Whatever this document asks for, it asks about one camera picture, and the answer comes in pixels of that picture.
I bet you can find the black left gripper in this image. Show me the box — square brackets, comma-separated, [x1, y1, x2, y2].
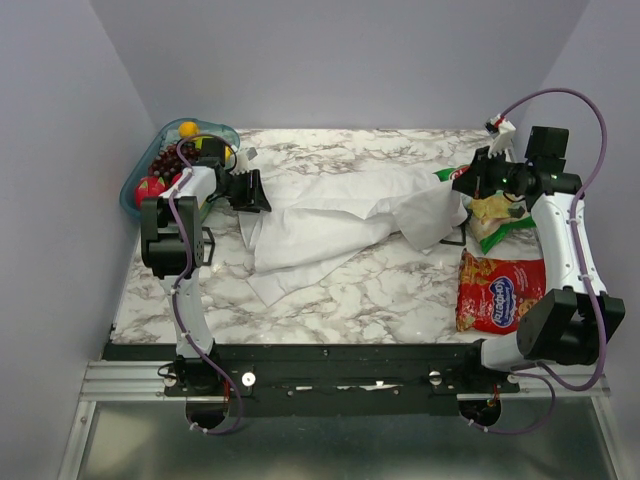
[217, 168, 272, 213]

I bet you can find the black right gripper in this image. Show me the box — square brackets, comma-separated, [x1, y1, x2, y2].
[449, 146, 532, 200]

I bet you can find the white shirt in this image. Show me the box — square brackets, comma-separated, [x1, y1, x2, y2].
[239, 165, 467, 306]

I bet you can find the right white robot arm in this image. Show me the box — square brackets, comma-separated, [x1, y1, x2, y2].
[452, 120, 625, 392]

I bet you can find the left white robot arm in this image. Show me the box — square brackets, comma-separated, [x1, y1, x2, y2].
[135, 134, 271, 359]

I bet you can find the green cassava chips bag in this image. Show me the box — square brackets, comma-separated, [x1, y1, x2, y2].
[440, 190, 535, 254]

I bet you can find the blue plastic fruit basket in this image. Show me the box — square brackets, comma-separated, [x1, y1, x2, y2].
[119, 117, 241, 220]

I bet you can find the purple grape bunch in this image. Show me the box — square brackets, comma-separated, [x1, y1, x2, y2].
[148, 142, 200, 181]

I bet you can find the yellow lemon at basket back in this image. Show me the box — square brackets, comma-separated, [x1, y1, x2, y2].
[178, 121, 200, 139]

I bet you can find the red dragon fruit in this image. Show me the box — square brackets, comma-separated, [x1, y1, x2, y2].
[134, 176, 168, 209]

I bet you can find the red snack bag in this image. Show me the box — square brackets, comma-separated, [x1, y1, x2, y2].
[456, 251, 546, 335]

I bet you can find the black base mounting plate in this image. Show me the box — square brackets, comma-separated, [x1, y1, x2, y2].
[102, 343, 519, 417]

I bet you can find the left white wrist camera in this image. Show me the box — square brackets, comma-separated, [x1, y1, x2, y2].
[231, 147, 258, 175]

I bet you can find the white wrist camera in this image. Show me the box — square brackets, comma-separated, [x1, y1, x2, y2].
[485, 114, 516, 157]
[231, 147, 258, 175]

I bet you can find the black wire stand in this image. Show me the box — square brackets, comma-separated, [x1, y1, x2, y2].
[201, 226, 215, 267]

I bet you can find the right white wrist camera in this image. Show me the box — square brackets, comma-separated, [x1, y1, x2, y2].
[485, 114, 516, 157]

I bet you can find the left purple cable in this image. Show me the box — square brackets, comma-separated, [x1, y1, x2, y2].
[169, 133, 245, 437]

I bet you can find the purple cable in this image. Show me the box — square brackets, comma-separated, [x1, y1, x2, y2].
[169, 133, 245, 437]
[468, 87, 612, 434]

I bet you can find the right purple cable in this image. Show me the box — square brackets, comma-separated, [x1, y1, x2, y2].
[468, 87, 612, 434]

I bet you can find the aluminium rail frame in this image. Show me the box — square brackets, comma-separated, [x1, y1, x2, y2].
[60, 361, 634, 479]

